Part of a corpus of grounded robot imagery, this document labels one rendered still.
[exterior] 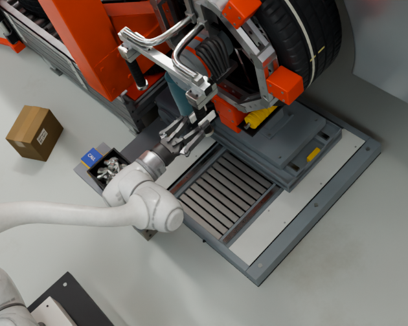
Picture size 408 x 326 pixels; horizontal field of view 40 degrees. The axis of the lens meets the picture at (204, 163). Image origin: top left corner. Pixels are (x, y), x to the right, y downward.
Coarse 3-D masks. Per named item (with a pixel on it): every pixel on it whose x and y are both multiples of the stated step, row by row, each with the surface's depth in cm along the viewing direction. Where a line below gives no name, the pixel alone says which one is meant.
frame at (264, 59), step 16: (160, 0) 191; (208, 0) 165; (224, 0) 165; (160, 16) 201; (176, 16) 206; (224, 16) 165; (240, 32) 167; (256, 32) 168; (256, 48) 168; (272, 48) 170; (256, 64) 172; (272, 64) 174; (224, 80) 214; (224, 96) 211; (240, 96) 211; (256, 96) 200; (272, 96) 184
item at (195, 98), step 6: (204, 78) 172; (210, 84) 171; (192, 90) 171; (216, 90) 173; (192, 96) 170; (198, 96) 169; (204, 96) 170; (210, 96) 173; (192, 102) 171; (198, 102) 170; (204, 102) 172; (198, 108) 172
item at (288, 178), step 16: (336, 128) 247; (224, 144) 259; (240, 144) 254; (320, 144) 245; (256, 160) 248; (304, 160) 243; (320, 160) 247; (272, 176) 242; (288, 176) 240; (304, 176) 244
